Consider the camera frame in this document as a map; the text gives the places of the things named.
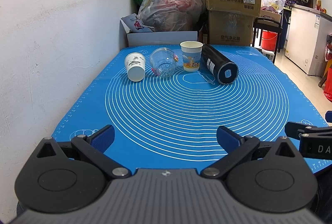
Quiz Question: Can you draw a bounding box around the blue silicone mat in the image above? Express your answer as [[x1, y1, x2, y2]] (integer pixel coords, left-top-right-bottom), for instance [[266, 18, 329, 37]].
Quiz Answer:
[[52, 46, 326, 171]]

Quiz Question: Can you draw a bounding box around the clear glass cup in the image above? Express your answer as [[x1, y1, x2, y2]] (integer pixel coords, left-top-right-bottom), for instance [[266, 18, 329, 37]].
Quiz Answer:
[[150, 48, 178, 78]]

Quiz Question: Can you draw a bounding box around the clear plastic bag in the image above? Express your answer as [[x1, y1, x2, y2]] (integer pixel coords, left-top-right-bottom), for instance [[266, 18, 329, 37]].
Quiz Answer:
[[138, 0, 205, 32]]

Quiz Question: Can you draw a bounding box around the white chest freezer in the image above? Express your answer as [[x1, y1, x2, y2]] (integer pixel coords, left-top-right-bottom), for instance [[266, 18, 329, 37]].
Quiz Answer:
[[285, 5, 331, 77]]

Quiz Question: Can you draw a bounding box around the white open box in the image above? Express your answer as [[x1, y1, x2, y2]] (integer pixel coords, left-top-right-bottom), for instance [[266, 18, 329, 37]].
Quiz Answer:
[[121, 14, 199, 47]]

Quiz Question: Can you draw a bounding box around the red bag on floor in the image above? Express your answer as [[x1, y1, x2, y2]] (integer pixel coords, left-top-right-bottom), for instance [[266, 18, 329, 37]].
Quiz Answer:
[[323, 68, 332, 102]]

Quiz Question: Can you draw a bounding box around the black metal stool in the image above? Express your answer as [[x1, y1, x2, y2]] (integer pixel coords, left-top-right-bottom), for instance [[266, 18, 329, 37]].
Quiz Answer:
[[251, 17, 282, 63]]

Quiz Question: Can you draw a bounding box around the red bucket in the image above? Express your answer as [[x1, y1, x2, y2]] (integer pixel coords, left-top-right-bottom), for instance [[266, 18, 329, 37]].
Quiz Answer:
[[261, 30, 278, 51]]

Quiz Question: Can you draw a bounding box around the blue cartoon paper cup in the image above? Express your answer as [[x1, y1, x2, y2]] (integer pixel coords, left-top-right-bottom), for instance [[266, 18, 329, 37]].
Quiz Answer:
[[180, 41, 203, 72]]

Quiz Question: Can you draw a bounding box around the white paper cup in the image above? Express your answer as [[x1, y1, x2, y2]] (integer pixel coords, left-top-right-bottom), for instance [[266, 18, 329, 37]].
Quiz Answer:
[[124, 53, 146, 82]]

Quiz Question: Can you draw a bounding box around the lower cardboard box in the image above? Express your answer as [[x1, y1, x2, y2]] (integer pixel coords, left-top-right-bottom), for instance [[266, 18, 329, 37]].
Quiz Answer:
[[208, 11, 254, 46]]

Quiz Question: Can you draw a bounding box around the black cylindrical bottle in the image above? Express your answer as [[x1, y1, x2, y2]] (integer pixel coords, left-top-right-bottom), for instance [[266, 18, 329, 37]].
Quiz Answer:
[[201, 44, 239, 84]]

